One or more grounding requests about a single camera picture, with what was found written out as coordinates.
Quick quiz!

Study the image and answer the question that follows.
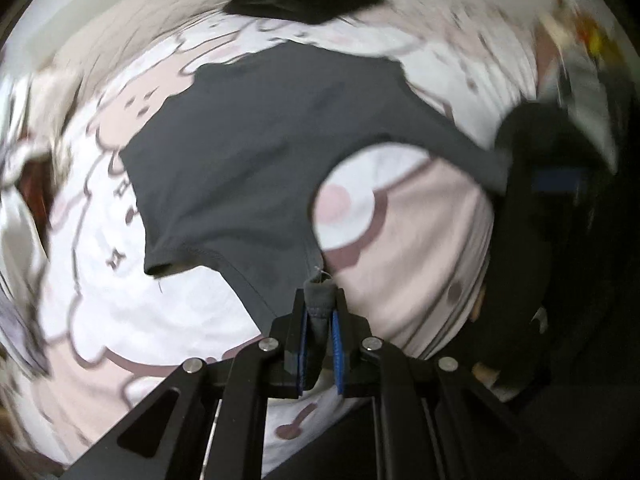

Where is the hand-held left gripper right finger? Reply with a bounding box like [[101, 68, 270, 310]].
[[330, 290, 551, 480]]

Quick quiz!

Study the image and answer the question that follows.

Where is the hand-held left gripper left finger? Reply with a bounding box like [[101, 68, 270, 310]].
[[62, 287, 326, 480]]

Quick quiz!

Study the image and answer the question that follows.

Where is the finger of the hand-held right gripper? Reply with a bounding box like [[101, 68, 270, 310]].
[[497, 102, 601, 201]]

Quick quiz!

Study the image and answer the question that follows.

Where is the dark grey t-shirt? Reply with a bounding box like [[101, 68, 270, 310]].
[[121, 41, 516, 335]]

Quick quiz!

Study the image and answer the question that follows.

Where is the pile of unfolded clothes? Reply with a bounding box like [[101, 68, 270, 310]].
[[0, 72, 56, 376]]

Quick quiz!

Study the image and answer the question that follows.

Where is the bear print blanket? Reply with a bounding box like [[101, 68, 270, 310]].
[[0, 0, 551, 473]]

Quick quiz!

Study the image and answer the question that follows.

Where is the red plaid cloth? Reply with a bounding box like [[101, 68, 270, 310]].
[[17, 157, 53, 243]]

